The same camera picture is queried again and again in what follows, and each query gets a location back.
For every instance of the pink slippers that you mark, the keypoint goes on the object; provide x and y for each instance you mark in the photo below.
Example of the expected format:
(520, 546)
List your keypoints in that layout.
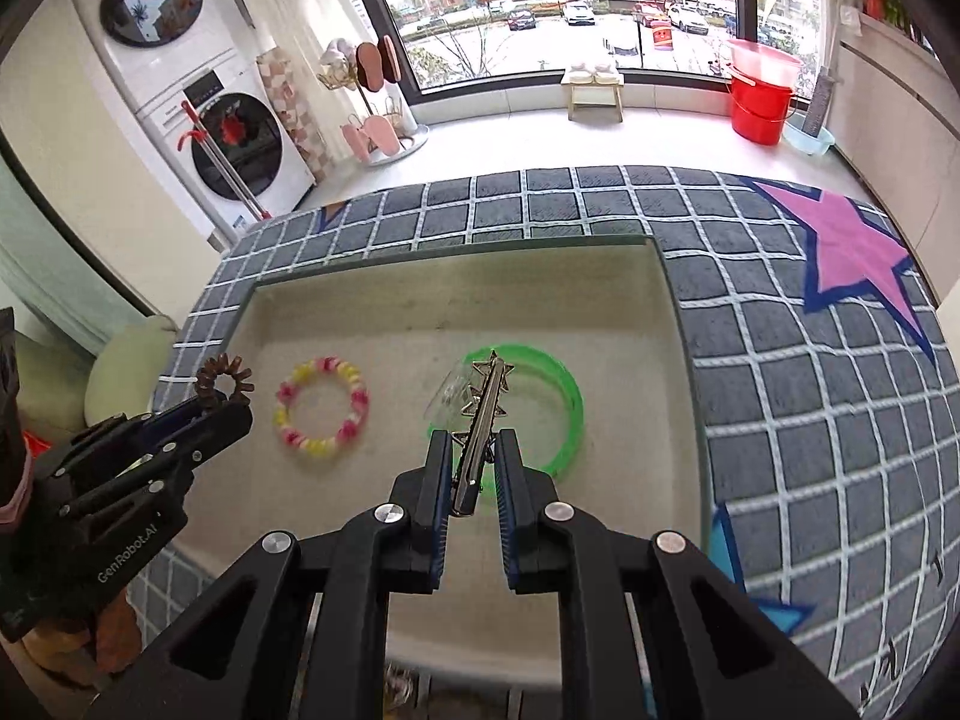
(371, 139)

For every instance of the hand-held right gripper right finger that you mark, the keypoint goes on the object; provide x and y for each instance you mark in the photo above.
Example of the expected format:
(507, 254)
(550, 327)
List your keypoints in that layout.
(504, 510)

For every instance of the person's left hand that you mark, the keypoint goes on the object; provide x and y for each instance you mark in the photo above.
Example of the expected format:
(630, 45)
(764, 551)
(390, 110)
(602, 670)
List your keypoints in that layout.
(82, 645)

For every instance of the grey washboard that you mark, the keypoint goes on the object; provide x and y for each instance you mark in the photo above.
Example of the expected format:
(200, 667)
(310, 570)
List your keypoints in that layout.
(817, 101)

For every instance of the white parked car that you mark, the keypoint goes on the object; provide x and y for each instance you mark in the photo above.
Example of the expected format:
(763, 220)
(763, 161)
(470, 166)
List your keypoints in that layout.
(577, 13)

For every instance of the grey green shallow tray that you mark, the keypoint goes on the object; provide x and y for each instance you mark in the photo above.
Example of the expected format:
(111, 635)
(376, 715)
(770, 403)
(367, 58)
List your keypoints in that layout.
(375, 330)

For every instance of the white curtain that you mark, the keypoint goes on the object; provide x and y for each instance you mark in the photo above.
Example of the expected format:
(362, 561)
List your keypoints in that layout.
(315, 7)

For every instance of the white plush slippers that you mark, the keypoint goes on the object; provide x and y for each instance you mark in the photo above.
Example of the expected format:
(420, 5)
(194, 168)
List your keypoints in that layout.
(337, 54)

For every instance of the white slipper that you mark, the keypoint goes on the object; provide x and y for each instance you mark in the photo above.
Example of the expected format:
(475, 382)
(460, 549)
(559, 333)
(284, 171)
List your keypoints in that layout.
(578, 72)
(607, 72)

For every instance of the pale green sofa cushion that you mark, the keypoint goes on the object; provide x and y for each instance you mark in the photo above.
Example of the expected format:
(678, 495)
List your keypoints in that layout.
(127, 367)

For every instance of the gold slipper rack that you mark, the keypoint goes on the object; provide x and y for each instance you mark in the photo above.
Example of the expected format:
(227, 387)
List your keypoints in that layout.
(390, 142)

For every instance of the white dryer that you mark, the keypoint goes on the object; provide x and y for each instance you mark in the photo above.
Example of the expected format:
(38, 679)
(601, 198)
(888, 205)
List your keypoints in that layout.
(142, 52)

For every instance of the pink checked board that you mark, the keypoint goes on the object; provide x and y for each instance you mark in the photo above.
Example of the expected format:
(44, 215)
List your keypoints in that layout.
(289, 97)

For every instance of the clear plastic hair clip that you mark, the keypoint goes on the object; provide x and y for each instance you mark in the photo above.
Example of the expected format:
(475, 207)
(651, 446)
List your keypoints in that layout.
(448, 394)

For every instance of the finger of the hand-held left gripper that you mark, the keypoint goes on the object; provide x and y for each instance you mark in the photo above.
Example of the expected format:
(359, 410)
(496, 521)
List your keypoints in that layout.
(161, 421)
(221, 427)

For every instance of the dark parked car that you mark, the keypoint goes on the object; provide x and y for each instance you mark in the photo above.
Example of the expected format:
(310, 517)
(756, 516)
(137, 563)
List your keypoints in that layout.
(521, 19)

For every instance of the green translucent bangle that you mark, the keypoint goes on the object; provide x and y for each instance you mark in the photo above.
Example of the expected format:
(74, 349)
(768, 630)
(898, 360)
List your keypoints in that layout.
(570, 405)

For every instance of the pink basin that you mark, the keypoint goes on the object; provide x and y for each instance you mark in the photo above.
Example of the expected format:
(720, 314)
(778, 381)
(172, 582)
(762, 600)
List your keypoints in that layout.
(765, 60)

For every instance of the silver star hair clip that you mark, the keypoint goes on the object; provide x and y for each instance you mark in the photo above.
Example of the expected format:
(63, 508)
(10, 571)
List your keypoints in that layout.
(480, 427)

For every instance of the small wooden stool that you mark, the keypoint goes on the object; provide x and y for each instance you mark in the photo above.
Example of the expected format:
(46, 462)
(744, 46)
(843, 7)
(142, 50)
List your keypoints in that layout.
(594, 94)

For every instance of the light blue basin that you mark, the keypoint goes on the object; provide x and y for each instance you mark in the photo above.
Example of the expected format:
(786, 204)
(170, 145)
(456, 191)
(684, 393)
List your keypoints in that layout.
(810, 142)

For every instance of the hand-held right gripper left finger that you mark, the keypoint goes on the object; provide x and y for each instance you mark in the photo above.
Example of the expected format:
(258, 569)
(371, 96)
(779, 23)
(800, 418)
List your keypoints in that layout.
(439, 499)

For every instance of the white low cabinet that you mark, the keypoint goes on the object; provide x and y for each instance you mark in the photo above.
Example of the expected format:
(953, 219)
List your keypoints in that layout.
(892, 135)

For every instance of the red bucket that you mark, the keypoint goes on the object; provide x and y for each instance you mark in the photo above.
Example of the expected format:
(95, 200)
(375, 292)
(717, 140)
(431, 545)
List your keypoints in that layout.
(757, 116)

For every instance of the red cloth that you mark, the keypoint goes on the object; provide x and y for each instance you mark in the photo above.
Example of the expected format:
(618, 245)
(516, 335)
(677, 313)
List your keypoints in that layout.
(34, 444)

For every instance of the green potted plant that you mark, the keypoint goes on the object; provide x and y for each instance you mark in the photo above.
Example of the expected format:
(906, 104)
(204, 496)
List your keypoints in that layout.
(900, 11)

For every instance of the brown slippers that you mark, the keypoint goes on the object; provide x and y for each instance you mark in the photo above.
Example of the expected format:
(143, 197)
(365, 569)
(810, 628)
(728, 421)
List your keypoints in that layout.
(375, 60)

